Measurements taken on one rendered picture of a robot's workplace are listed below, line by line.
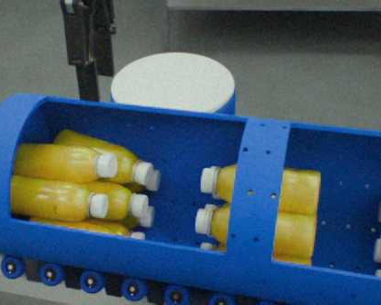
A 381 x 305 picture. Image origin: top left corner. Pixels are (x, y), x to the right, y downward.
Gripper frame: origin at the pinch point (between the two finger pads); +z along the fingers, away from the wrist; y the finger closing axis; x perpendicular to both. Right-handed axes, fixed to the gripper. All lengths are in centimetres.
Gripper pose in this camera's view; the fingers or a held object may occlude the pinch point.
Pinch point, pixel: (95, 70)
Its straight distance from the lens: 94.3
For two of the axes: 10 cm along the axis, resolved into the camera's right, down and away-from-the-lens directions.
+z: 0.4, 7.6, 6.5
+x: -9.6, -1.4, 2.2
